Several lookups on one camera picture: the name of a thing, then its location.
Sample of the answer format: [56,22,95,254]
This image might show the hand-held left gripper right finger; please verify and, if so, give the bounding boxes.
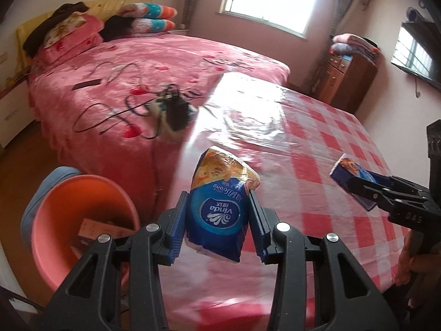
[248,189,404,331]

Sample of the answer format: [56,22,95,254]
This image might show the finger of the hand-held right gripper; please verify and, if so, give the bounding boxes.
[374,174,431,198]
[349,177,414,212]

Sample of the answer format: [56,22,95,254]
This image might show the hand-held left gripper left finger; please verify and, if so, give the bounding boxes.
[41,191,189,331]

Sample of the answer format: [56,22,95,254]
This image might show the small blue tissue pack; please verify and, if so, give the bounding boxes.
[330,154,391,212]

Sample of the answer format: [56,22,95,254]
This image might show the blue tissue pack orange print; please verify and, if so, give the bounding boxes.
[185,146,260,263]

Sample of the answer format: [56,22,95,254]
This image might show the pink plastic bin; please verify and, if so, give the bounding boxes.
[31,175,140,292]

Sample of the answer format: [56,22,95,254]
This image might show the person's right hand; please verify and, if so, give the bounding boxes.
[396,229,441,285]

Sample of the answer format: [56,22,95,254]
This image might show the brown flattened carton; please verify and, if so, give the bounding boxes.
[71,218,135,259]

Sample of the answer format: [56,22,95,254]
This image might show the brown wooden cabinet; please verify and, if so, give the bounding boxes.
[315,50,379,114]

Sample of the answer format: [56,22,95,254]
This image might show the black power adapter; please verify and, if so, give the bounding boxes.
[162,88,189,132]

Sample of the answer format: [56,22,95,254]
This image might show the folded pink blankets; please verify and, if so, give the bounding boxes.
[331,33,381,63]

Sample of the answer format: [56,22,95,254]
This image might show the blue round stool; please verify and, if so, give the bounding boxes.
[20,166,81,249]

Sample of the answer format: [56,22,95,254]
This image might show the pink bedspread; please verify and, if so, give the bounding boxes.
[26,33,290,187]

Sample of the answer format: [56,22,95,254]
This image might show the black phone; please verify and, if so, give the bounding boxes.
[72,79,103,91]

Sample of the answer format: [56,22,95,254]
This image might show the grey curtain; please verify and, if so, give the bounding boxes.
[306,0,362,94]
[182,0,204,30]

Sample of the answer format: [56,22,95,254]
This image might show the white bedside drawer unit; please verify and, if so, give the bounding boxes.
[0,52,37,149]

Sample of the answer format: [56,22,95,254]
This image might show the cartoon print bolster pillow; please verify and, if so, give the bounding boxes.
[131,18,176,34]
[119,3,179,19]

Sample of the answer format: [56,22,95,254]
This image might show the plain pink pillow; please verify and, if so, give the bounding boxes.
[36,33,104,64]

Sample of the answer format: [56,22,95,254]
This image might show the black cloth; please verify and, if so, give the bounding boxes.
[103,15,136,40]

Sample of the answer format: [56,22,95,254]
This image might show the pink floral pillow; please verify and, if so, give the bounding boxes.
[43,12,104,47]

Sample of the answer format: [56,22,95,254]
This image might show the yellow wooden headboard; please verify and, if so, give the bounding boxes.
[17,0,152,52]

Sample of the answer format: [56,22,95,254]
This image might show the dark brown garment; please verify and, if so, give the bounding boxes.
[23,2,90,57]

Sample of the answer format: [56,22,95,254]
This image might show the wall-mounted television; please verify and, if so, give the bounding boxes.
[391,21,441,92]

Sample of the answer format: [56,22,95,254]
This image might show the black cable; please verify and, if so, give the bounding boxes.
[72,62,164,140]

